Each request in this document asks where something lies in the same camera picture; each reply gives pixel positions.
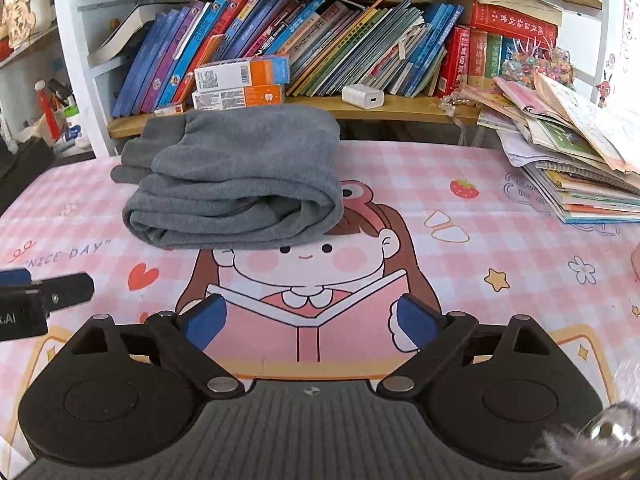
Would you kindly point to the row of colourful books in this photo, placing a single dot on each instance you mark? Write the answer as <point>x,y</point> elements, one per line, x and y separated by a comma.
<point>325,40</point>

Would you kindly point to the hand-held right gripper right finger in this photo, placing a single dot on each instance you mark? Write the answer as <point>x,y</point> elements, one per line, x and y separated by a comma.
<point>417,322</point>

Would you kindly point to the flat orange white box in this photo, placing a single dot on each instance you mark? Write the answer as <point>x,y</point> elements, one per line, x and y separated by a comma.
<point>237,97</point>

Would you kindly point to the small orange white box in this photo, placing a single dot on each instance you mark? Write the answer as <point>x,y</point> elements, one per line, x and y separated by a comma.
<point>170,109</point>

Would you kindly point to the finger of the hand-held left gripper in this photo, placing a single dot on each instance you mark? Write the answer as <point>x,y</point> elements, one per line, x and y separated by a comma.
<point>15,277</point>
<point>65,292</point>

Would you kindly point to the cartoon wall sticker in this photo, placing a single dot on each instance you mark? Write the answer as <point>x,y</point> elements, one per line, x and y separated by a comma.
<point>605,87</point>

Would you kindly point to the grey fleece pants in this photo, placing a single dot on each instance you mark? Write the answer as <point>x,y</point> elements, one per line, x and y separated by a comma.
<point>240,175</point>

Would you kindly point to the stack of paper booklets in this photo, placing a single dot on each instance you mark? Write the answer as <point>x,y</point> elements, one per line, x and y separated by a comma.
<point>575,160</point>

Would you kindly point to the white wooden bookshelf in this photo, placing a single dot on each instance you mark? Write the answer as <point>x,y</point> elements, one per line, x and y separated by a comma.
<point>65,35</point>

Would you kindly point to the large orange white box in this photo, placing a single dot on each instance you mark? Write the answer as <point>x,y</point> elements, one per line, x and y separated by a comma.
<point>240,72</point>

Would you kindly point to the pink checked cartoon table mat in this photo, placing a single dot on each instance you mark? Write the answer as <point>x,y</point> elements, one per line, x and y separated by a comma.
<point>500,270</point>

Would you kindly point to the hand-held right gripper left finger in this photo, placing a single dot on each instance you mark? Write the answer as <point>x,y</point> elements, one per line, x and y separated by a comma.
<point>205,322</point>

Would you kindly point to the colourful bead ornament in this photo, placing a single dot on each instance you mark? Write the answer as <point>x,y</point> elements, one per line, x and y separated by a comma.
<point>537,62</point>

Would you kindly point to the white charger plug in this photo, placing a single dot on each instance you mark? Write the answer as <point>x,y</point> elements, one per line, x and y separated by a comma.
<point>362,97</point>

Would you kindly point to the thick white paged book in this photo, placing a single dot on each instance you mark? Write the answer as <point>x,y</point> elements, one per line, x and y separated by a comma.
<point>125,35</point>

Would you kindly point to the silver bell with fur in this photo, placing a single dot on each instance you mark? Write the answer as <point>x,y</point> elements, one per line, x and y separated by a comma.
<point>600,440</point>

